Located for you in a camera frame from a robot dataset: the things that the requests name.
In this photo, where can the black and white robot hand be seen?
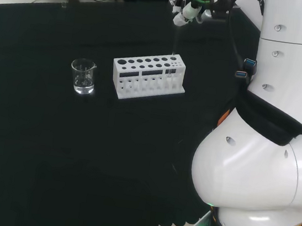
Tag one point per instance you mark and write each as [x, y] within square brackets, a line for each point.
[189, 12]

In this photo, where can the white test tube rack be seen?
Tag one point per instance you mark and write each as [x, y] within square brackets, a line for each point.
[147, 73]

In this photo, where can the clear cloth clip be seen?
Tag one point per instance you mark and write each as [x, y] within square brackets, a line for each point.
[171, 2]
[64, 4]

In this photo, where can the small clear glass beaker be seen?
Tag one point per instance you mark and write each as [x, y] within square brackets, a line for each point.
[82, 81]

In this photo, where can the black bench cloth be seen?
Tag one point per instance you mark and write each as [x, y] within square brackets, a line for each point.
[53, 139]

